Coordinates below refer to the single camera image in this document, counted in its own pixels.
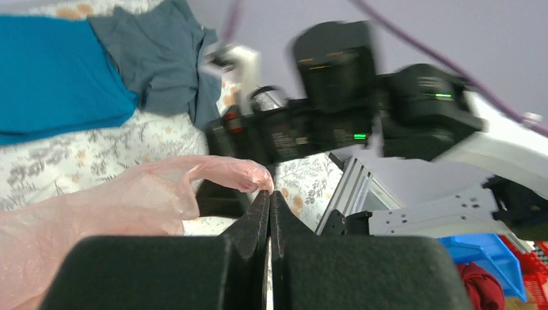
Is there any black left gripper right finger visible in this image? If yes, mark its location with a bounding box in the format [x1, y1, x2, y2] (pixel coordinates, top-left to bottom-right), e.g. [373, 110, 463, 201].
[270, 192, 472, 310]

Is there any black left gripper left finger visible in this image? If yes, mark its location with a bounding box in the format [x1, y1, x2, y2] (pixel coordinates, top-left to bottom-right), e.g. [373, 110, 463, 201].
[41, 191, 269, 309]

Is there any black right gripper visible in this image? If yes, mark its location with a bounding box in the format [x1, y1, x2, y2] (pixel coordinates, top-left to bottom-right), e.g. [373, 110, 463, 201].
[196, 85, 377, 218]

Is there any pink plastic trash bag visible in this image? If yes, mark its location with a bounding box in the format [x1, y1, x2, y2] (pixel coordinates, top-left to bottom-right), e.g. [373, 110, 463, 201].
[1, 156, 274, 309]

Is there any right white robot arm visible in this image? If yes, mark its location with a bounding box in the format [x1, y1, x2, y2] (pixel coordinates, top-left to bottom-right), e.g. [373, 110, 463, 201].
[204, 21, 547, 240]

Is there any blue plastic bin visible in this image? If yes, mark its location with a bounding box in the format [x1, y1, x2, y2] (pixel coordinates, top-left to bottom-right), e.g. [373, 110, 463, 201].
[439, 234, 527, 301]

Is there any grey crumpled cloth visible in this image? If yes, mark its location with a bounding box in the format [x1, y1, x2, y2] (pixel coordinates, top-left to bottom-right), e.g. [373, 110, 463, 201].
[87, 1, 222, 130]

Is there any floral patterned table mat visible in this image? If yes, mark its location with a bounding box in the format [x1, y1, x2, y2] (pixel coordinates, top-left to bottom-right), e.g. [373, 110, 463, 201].
[1, 112, 341, 227]

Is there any red cloth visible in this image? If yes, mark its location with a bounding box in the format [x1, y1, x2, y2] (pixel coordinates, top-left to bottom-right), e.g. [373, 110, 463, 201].
[456, 263, 506, 310]

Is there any blue folded cloth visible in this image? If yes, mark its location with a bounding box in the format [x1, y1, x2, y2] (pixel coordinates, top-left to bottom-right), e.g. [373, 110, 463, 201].
[1, 15, 139, 145]

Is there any red plastic crate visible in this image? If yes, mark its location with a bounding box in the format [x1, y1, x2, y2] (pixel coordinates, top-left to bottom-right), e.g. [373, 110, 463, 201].
[500, 236, 547, 309]

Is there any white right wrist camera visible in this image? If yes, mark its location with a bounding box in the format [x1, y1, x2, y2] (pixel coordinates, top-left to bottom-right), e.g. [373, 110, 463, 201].
[202, 43, 261, 115]

